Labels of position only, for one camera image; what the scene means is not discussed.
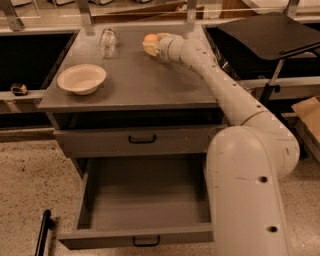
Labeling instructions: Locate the grey drawer cabinet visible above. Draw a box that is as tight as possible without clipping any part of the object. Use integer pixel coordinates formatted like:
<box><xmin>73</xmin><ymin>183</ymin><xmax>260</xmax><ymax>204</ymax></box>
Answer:
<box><xmin>39</xmin><ymin>25</ymin><xmax>223</xmax><ymax>173</ymax></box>

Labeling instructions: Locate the clear glass cup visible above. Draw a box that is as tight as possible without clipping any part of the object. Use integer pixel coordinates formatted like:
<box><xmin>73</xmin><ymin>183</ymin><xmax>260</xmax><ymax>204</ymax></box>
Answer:
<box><xmin>99</xmin><ymin>28</ymin><xmax>117</xmax><ymax>58</ymax></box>

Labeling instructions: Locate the black tray stand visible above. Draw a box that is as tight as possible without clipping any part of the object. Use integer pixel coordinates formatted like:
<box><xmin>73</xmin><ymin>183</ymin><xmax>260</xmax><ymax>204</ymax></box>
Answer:
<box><xmin>216</xmin><ymin>12</ymin><xmax>320</xmax><ymax>103</ymax></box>

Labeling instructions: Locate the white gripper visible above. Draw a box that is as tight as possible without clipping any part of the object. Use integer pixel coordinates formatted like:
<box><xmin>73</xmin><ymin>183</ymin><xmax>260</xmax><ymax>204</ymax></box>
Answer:
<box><xmin>143</xmin><ymin>33</ymin><xmax>184</xmax><ymax>63</ymax></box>

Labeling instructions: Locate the open grey lower drawer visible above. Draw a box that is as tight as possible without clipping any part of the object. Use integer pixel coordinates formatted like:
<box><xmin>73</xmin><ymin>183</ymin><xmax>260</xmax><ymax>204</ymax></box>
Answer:
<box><xmin>58</xmin><ymin>154</ymin><xmax>213</xmax><ymax>250</ymax></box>

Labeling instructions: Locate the orange fruit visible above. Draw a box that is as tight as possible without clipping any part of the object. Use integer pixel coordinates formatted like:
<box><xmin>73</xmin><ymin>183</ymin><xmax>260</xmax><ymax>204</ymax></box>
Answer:
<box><xmin>144</xmin><ymin>34</ymin><xmax>158</xmax><ymax>42</ymax></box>

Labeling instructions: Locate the black bar bottom left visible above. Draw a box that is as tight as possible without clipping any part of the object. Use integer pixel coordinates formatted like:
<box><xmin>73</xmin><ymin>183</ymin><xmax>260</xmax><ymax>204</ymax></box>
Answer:
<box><xmin>34</xmin><ymin>209</ymin><xmax>55</xmax><ymax>256</ymax></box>

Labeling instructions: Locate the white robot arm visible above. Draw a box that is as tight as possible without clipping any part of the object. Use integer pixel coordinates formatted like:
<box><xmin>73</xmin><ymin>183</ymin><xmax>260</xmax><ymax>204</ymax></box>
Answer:
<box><xmin>143</xmin><ymin>33</ymin><xmax>300</xmax><ymax>256</ymax></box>

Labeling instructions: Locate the cardboard box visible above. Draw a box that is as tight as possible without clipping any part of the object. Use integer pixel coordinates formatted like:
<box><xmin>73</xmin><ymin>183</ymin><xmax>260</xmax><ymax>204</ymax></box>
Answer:
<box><xmin>292</xmin><ymin>96</ymin><xmax>320</xmax><ymax>159</ymax></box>

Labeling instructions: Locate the closed grey upper drawer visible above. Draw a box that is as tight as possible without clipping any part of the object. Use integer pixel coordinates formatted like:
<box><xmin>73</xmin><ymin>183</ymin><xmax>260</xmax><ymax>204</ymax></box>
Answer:
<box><xmin>54</xmin><ymin>125</ymin><xmax>225</xmax><ymax>158</ymax></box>

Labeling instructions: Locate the white paper bowl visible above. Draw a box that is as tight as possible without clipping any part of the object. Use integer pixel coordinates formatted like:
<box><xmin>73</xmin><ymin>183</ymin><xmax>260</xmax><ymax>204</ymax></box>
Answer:
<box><xmin>57</xmin><ymin>64</ymin><xmax>107</xmax><ymax>95</ymax></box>

